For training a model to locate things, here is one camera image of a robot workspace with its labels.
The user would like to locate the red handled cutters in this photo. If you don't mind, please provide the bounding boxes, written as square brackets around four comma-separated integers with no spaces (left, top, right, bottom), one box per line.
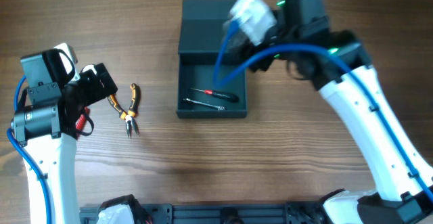
[76,108,90,131]

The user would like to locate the silver L-shaped socket wrench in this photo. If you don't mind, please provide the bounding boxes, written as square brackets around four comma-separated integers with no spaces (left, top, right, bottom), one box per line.
[182,98,226,111]

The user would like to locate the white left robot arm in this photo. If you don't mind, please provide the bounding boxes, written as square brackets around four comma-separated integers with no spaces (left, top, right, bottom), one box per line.
[7,43,118,223]

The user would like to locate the black red screwdriver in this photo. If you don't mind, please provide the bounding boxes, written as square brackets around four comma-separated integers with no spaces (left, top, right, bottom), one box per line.
[192,88,239,103]

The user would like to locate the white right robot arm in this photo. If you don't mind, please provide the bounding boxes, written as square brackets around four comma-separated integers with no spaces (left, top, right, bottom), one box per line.
[223,0,432,223]

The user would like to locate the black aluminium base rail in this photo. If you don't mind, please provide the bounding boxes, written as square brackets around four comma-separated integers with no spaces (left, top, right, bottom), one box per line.
[79,199,325,224]

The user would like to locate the orange black pliers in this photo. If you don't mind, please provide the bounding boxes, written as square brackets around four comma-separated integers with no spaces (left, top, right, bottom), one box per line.
[107,83,141,138]

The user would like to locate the black open box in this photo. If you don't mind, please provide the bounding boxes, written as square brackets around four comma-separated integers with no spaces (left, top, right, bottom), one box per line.
[177,0,248,118]

